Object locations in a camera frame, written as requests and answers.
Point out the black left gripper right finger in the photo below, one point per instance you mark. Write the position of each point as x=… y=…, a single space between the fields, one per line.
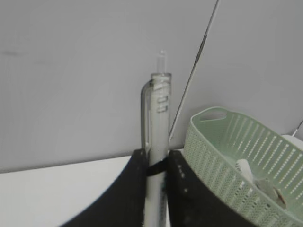
x=191 y=203

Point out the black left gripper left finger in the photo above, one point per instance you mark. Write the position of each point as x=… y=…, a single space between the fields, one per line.
x=122 y=204

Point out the grey white pen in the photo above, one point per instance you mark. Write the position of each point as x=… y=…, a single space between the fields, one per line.
x=155 y=112

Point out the light green plastic basket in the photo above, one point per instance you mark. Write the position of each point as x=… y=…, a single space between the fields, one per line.
x=217 y=138

